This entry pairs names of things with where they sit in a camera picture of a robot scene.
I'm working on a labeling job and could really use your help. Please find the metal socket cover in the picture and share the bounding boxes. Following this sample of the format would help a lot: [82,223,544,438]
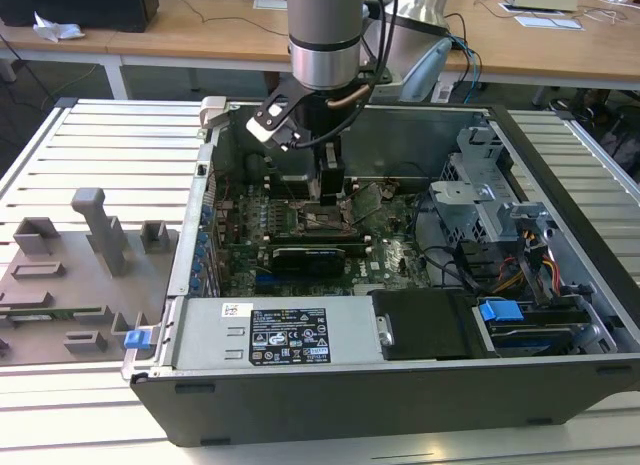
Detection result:
[345,181,399,227]

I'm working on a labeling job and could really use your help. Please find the CPU socket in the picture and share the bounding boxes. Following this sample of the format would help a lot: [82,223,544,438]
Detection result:
[295,202,354,238]

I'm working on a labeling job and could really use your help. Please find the black graphics card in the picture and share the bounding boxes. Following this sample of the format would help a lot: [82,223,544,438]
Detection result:
[271,243,347,280]

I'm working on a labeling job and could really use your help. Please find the light wooden desk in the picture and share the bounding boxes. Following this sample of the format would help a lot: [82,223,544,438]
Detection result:
[0,0,640,94]

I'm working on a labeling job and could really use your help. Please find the green motherboard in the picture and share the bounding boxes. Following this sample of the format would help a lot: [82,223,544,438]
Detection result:
[212,177,432,300]

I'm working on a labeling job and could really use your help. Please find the silver drive cage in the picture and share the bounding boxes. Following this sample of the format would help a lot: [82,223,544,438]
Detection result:
[428,126,556,247]

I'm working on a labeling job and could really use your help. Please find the black plastic shroud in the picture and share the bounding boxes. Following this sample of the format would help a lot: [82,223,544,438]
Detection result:
[370,288,485,362]

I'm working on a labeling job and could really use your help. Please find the silver power supply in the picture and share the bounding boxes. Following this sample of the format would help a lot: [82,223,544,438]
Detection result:
[172,295,390,370]

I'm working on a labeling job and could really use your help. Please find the blue disk carrier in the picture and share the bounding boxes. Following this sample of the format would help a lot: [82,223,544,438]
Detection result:
[477,297,525,336]

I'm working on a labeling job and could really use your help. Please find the black computer tower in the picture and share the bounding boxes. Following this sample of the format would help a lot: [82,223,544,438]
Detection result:
[0,0,160,35]

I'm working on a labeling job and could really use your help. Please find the crumpled white paper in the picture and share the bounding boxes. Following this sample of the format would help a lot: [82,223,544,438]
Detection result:
[31,10,87,42]

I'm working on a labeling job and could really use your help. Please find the blue plastic latch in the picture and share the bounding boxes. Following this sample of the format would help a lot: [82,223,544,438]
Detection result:
[122,328,152,352]

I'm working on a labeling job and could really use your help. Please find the black PC case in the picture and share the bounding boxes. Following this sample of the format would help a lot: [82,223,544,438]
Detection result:
[122,95,640,449]

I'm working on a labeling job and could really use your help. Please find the black office chair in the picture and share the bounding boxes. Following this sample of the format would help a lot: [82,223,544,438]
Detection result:
[548,90,640,179]

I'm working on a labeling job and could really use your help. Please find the grey parts rack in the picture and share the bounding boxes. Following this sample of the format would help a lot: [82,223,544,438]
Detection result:
[0,186,182,372]

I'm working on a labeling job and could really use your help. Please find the black hard disk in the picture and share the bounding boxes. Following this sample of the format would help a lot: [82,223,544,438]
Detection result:
[482,309,589,357]

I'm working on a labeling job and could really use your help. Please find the black camera cable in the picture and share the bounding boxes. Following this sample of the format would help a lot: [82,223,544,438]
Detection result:
[287,82,376,151]

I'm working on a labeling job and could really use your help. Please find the copper coloured hose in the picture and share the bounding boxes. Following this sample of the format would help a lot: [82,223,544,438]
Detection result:
[324,81,374,112]

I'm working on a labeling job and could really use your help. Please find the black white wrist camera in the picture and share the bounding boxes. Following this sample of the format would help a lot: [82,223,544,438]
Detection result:
[244,82,312,152]

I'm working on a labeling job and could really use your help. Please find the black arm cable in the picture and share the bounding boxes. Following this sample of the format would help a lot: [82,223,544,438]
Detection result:
[372,0,401,84]

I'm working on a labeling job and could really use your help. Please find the grey case latch handle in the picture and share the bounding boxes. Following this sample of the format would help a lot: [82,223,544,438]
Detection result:
[198,95,230,131]

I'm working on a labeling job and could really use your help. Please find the blue cable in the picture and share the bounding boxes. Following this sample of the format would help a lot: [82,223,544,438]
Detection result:
[448,33,485,92]

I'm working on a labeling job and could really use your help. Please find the black cable bundle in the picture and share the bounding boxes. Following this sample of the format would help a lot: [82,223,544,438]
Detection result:
[413,184,484,292]

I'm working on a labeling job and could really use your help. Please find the yellow red wire bundle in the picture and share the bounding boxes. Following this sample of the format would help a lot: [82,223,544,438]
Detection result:
[492,244,559,294]

